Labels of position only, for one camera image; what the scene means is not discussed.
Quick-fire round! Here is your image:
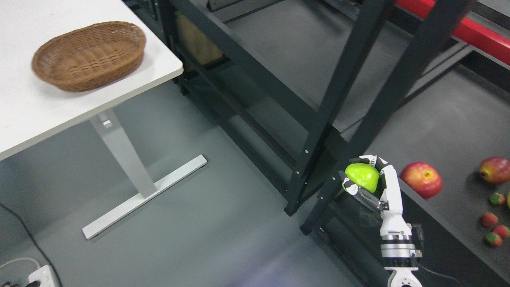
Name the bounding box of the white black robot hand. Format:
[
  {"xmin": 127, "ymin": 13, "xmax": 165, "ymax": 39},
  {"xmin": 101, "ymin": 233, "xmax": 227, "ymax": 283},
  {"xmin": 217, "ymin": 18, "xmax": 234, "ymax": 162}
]
[{"xmin": 339, "ymin": 155, "xmax": 412, "ymax": 240}]

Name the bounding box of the green apple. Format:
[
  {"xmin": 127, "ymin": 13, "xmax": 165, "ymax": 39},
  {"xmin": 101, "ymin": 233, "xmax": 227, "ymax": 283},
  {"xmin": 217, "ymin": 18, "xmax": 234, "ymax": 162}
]
[{"xmin": 345, "ymin": 162, "xmax": 380, "ymax": 194}]

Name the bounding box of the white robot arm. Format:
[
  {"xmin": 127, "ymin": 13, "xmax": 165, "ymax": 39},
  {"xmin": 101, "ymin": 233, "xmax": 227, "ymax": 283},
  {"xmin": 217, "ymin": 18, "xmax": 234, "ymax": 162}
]
[{"xmin": 381, "ymin": 224, "xmax": 424, "ymax": 287}]

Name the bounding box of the red apple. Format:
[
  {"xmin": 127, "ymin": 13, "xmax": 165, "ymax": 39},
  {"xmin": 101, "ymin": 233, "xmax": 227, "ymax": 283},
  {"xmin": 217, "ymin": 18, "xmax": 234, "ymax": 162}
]
[{"xmin": 399, "ymin": 161, "xmax": 443, "ymax": 199}]

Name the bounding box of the black metal shelf rack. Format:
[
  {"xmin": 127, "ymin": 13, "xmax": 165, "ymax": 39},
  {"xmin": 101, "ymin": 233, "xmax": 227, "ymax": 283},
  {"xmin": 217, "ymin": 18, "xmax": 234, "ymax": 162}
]
[{"xmin": 154, "ymin": 0, "xmax": 509, "ymax": 287}]

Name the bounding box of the cardboard box under shelf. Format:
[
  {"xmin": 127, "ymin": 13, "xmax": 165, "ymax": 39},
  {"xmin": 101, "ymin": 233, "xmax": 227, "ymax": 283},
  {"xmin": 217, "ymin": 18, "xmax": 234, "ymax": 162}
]
[{"xmin": 175, "ymin": 11, "xmax": 224, "ymax": 65}]

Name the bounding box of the strawberry middle left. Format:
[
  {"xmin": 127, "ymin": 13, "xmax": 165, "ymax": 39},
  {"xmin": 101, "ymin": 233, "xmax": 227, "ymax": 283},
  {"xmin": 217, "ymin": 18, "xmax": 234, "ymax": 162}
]
[{"xmin": 481, "ymin": 212, "xmax": 499, "ymax": 228}]

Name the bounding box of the strawberry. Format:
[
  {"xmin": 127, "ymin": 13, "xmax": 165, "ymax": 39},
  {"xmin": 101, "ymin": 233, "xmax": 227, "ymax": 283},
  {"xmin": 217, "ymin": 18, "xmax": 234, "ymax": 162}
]
[
  {"xmin": 488, "ymin": 192, "xmax": 506, "ymax": 206},
  {"xmin": 492, "ymin": 224, "xmax": 510, "ymax": 239},
  {"xmin": 484, "ymin": 232, "xmax": 503, "ymax": 247},
  {"xmin": 481, "ymin": 212, "xmax": 499, "ymax": 228}
]

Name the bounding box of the strawberry upper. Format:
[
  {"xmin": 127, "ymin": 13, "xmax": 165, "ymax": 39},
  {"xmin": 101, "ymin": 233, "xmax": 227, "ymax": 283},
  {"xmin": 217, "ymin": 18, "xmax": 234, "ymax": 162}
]
[{"xmin": 488, "ymin": 192, "xmax": 506, "ymax": 206}]

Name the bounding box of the strawberry lower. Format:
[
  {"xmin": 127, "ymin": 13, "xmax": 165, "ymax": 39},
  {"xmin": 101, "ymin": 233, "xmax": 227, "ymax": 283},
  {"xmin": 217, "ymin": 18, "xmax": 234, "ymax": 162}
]
[{"xmin": 484, "ymin": 232, "xmax": 503, "ymax": 247}]

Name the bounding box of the red yellow mango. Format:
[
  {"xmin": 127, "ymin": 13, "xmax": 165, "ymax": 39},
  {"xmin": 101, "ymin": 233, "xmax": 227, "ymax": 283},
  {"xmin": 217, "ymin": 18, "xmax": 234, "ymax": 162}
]
[{"xmin": 478, "ymin": 157, "xmax": 510, "ymax": 184}]

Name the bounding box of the strawberry middle right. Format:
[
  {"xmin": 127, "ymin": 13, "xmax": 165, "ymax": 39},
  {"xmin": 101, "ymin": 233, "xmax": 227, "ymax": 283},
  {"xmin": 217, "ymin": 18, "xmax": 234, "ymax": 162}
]
[{"xmin": 492, "ymin": 224, "xmax": 510, "ymax": 239}]

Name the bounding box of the brown wicker basket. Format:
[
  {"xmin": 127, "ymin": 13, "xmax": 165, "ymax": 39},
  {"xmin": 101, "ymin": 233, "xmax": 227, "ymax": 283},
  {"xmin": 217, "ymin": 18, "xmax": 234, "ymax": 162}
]
[{"xmin": 31, "ymin": 21, "xmax": 146, "ymax": 92}]

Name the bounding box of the white power strip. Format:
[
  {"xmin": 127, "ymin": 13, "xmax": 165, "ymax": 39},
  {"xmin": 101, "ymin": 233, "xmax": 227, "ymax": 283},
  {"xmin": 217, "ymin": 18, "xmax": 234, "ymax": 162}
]
[{"xmin": 0, "ymin": 265, "xmax": 60, "ymax": 287}]

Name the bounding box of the white table leg frame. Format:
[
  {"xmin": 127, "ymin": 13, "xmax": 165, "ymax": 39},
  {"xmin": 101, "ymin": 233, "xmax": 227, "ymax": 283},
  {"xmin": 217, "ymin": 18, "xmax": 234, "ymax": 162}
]
[{"xmin": 82, "ymin": 109, "xmax": 208, "ymax": 240}]

